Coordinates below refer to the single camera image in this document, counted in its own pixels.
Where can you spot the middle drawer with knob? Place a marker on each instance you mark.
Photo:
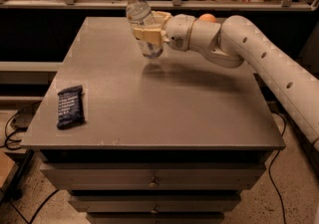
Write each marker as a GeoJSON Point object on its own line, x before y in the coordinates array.
{"type": "Point", "coordinates": [154, 204]}

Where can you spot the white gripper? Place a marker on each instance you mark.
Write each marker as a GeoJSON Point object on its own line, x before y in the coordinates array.
{"type": "Point", "coordinates": [178, 32]}

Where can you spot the clear plastic water bottle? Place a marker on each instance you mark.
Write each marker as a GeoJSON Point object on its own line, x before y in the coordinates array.
{"type": "Point", "coordinates": [139, 13]}

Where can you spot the top drawer with knob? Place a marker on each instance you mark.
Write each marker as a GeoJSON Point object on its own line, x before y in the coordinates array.
{"type": "Point", "coordinates": [152, 176]}

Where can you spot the orange ball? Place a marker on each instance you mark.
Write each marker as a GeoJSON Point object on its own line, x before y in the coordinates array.
{"type": "Point", "coordinates": [207, 18]}

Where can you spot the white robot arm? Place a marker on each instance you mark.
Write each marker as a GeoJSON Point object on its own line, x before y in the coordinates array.
{"type": "Point", "coordinates": [237, 40]}

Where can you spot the drawer with knob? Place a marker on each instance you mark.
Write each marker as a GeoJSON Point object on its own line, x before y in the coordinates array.
{"type": "Point", "coordinates": [152, 176]}
{"type": "Point", "coordinates": [154, 204]}

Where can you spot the grey drawer cabinet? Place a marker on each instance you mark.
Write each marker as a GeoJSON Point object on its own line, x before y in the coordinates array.
{"type": "Point", "coordinates": [176, 109]}

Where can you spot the dark blue snack packet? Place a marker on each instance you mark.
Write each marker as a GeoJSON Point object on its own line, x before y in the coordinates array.
{"type": "Point", "coordinates": [70, 107]}

